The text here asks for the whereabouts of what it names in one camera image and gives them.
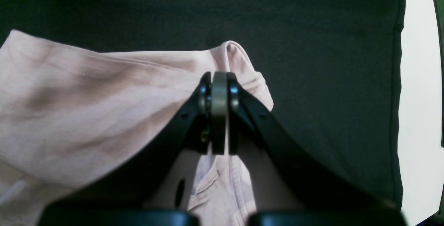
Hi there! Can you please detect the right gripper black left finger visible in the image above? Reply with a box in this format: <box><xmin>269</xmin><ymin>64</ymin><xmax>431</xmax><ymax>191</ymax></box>
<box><xmin>38</xmin><ymin>72</ymin><xmax>228</xmax><ymax>226</ymax></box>

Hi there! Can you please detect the pink T-shirt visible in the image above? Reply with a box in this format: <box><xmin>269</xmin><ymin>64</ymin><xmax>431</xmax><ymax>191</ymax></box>
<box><xmin>0</xmin><ymin>30</ymin><xmax>273</xmax><ymax>226</ymax></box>

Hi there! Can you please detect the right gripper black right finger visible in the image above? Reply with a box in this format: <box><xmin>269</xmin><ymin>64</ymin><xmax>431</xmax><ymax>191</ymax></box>
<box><xmin>227</xmin><ymin>73</ymin><xmax>405</xmax><ymax>226</ymax></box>

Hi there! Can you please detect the white table frame right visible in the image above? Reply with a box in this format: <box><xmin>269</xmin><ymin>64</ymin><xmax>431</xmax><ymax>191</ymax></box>
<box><xmin>398</xmin><ymin>0</ymin><xmax>444</xmax><ymax>226</ymax></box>

